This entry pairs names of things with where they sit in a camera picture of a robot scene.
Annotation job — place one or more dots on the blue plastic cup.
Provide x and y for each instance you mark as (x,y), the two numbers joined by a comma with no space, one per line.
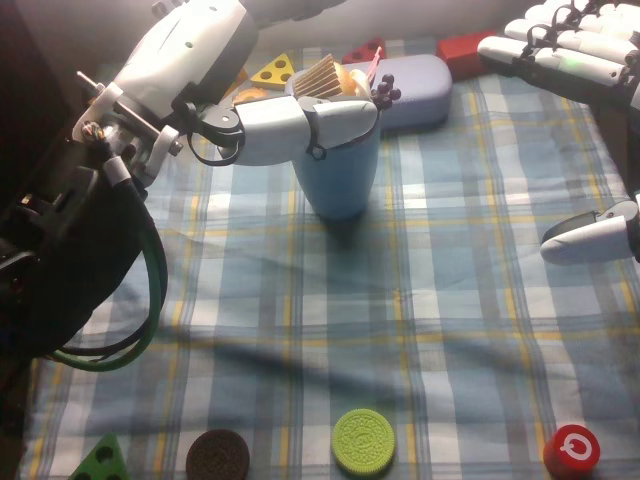
(340,180)

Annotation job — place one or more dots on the lavender oval case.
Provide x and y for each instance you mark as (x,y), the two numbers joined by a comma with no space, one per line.
(425,95)

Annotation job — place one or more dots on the brown sandwich cookie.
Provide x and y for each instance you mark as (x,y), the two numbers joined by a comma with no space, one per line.
(217,456)

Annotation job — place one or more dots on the green sandwich cookie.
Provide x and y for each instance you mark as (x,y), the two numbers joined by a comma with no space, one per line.
(364,442)

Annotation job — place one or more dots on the red rectangular block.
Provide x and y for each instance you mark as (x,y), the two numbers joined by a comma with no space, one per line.
(460,56)

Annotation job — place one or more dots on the red cylinder with white symbol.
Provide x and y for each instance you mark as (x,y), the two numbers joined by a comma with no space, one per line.
(572,450)

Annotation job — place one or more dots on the green triangle block with holes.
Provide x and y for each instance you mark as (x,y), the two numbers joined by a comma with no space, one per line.
(102,462)

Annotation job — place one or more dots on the yellow triangle block with holes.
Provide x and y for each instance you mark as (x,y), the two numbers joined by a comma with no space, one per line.
(274,72)

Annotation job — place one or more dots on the blue plaid tablecloth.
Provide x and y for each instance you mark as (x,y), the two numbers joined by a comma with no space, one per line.
(400,310)

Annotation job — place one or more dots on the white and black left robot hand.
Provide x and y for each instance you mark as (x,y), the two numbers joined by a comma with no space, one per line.
(185,55)

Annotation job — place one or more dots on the toy chocolate berry cupcake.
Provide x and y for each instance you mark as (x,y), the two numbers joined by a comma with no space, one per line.
(325,77)

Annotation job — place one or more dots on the red triangle block with holes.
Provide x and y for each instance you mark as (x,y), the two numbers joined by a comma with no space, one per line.
(362,51)

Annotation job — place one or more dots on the beige round toy biscuit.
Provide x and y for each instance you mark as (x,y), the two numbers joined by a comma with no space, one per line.
(246,96)

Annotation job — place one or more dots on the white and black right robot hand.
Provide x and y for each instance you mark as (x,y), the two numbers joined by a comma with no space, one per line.
(590,55)

